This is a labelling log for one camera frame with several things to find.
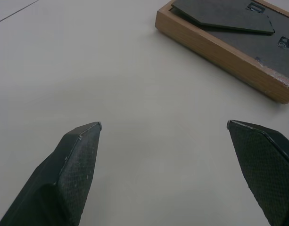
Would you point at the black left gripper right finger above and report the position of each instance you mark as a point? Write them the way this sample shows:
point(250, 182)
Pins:
point(264, 164)

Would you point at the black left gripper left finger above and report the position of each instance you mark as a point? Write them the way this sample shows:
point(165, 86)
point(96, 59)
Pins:
point(64, 174)

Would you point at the wooden picture frame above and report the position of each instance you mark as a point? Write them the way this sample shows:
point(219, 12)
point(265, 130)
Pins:
point(229, 44)

